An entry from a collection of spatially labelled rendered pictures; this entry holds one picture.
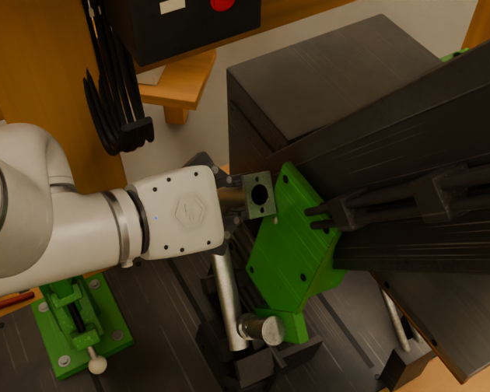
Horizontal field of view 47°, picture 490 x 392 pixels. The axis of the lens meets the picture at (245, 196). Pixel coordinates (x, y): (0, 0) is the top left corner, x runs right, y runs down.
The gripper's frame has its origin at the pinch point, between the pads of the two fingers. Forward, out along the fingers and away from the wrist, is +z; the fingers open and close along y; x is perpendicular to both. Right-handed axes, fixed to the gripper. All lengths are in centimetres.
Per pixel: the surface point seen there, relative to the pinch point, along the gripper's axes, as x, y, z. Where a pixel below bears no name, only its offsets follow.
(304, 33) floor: 178, 58, 160
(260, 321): 1.8, -17.2, 0.1
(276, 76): 7.2, 15.5, 13.3
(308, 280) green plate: -6.8, -11.2, 2.8
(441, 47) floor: 135, 37, 212
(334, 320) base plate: 12.5, -25.7, 20.4
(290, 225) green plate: -5.0, -4.3, 2.8
